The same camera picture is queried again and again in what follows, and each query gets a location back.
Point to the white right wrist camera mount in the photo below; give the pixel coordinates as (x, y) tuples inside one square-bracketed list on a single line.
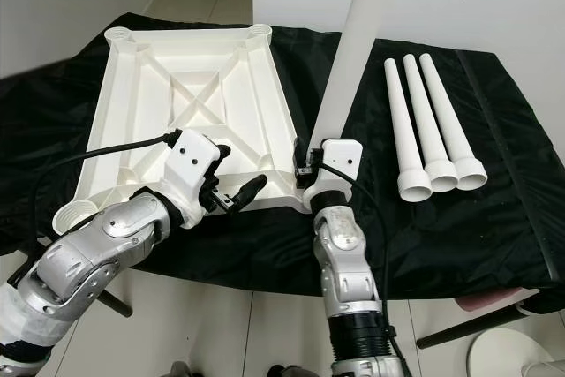
[(342, 158)]

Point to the black cloth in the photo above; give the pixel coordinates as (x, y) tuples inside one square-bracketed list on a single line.
[(521, 174)]

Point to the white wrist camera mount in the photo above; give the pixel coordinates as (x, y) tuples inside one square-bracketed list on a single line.
[(190, 156), (342, 158)]

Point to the white plastic tabletop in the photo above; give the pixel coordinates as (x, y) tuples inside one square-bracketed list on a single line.
[(141, 86)]

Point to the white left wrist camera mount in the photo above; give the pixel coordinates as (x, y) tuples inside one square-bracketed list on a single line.
[(190, 156)]

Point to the white round object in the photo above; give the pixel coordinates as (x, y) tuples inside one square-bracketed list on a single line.
[(521, 359)]

